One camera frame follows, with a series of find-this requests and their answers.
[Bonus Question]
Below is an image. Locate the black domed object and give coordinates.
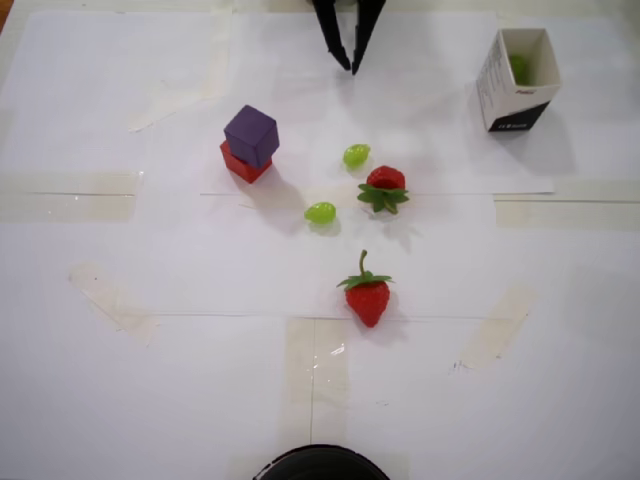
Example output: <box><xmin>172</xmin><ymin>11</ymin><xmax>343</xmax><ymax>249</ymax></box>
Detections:
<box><xmin>252</xmin><ymin>443</ymin><xmax>391</xmax><ymax>480</ymax></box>

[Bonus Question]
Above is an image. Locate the green plastic grape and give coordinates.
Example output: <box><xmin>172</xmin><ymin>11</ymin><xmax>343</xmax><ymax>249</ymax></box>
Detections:
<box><xmin>303</xmin><ymin>201</ymin><xmax>337</xmax><ymax>225</ymax></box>
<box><xmin>342</xmin><ymin>143</ymin><xmax>373</xmax><ymax>170</ymax></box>
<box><xmin>507</xmin><ymin>52</ymin><xmax>532</xmax><ymax>86</ymax></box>

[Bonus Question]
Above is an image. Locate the white and black cardboard box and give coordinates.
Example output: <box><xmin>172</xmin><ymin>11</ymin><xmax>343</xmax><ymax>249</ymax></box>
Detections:
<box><xmin>474</xmin><ymin>27</ymin><xmax>563</xmax><ymax>134</ymax></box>

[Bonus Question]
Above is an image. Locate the red plastic strawberry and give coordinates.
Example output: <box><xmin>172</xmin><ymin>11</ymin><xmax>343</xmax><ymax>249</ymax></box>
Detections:
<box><xmin>336</xmin><ymin>249</ymin><xmax>395</xmax><ymax>330</ymax></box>
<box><xmin>356</xmin><ymin>164</ymin><xmax>411</xmax><ymax>216</ymax></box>

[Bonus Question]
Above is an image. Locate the purple cube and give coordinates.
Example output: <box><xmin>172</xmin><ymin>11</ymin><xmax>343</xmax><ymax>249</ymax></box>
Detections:
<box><xmin>223</xmin><ymin>104</ymin><xmax>280</xmax><ymax>169</ymax></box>

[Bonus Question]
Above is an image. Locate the beige tape strip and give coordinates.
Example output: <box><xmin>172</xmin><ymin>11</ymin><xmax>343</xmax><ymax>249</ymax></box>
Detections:
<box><xmin>67</xmin><ymin>258</ymin><xmax>161</xmax><ymax>350</ymax></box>
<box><xmin>493</xmin><ymin>177</ymin><xmax>640</xmax><ymax>232</ymax></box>
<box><xmin>0</xmin><ymin>170</ymin><xmax>146</xmax><ymax>225</ymax></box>
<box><xmin>457</xmin><ymin>284</ymin><xmax>540</xmax><ymax>372</ymax></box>
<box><xmin>285</xmin><ymin>317</ymin><xmax>351</xmax><ymax>441</ymax></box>

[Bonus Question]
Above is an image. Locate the red cube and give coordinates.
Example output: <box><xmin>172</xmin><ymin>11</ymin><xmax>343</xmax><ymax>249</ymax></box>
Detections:
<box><xmin>219</xmin><ymin>139</ymin><xmax>274</xmax><ymax>185</ymax></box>

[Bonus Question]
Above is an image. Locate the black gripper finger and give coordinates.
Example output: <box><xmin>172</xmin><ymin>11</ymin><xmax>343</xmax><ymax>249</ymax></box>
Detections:
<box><xmin>312</xmin><ymin>0</ymin><xmax>352</xmax><ymax>71</ymax></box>
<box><xmin>351</xmin><ymin>0</ymin><xmax>389</xmax><ymax>76</ymax></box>

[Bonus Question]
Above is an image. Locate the white paper sheet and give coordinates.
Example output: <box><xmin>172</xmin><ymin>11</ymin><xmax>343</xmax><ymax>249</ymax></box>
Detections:
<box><xmin>142</xmin><ymin>192</ymin><xmax>497</xmax><ymax>320</ymax></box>
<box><xmin>199</xmin><ymin>10</ymin><xmax>556</xmax><ymax>197</ymax></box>
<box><xmin>0</xmin><ymin>9</ymin><xmax>234</xmax><ymax>176</ymax></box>

